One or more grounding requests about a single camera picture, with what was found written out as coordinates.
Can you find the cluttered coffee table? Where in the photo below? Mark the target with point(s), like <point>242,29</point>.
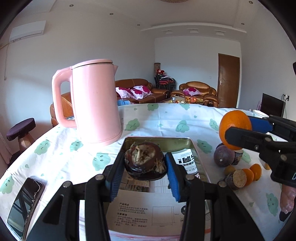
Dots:
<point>187,100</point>

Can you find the pink electric kettle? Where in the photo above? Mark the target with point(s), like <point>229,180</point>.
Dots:
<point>94,100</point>

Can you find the white air conditioner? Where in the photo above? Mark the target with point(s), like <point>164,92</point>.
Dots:
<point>27,31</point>

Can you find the black monitor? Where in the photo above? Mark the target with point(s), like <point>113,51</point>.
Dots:
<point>272,106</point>

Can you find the long brown leather sofa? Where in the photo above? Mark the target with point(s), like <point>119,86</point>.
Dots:
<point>139,91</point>

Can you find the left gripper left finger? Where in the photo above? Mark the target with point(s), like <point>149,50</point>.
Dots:
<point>101,189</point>

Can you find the black smartphone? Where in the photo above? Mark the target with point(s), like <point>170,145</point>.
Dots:
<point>24,206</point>

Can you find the brown wooden door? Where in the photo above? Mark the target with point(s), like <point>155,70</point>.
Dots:
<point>228,80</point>

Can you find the stacked dark chairs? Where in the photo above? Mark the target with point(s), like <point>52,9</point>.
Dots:
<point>164,81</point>

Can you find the brown leather armchair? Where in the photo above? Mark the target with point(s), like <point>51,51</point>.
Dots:
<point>199,90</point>

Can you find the tall cut sugarcane piece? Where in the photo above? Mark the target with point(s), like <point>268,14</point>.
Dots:
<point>237,157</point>

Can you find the orange leather chair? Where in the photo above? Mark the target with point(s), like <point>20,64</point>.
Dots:
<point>66,108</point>

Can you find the purple passion fruit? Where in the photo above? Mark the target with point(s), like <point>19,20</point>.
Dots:
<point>223,156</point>

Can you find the printed paper sheet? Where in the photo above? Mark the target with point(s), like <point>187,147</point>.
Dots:
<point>144,213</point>

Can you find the small yellow-brown longan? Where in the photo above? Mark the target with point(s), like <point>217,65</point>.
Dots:
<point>229,169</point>

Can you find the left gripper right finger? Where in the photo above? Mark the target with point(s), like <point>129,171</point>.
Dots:
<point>189,189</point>

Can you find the orange half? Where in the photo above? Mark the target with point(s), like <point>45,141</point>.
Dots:
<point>249,176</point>
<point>257,171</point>

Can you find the dried brown fruit husk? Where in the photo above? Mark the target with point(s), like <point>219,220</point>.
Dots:
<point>145,161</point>

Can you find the pink metal tin box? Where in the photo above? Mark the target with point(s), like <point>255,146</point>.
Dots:
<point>184,153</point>

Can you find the purple cushioned stool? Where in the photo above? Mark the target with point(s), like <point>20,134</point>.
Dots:
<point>21,131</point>

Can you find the right hand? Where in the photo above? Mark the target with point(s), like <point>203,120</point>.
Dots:
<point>287,198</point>

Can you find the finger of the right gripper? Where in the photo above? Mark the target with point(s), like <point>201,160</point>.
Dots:
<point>255,141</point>
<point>276,125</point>

